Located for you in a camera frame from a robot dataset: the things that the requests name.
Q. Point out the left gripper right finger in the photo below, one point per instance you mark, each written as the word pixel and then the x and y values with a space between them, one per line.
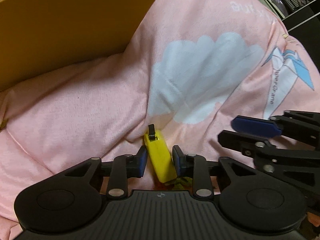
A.
pixel 198 168

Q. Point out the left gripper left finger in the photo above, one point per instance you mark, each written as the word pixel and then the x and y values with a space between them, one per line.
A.
pixel 123 168

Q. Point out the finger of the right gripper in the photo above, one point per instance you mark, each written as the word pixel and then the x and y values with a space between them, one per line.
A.
pixel 299 168
pixel 299 125

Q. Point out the yellow utility knife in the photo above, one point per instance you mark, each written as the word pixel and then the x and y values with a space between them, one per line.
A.
pixel 159 155

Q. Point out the pink cloud print duvet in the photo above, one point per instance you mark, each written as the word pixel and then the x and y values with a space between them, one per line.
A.
pixel 190 68

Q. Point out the orange cardboard storage box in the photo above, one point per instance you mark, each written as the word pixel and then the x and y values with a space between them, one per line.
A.
pixel 38 36

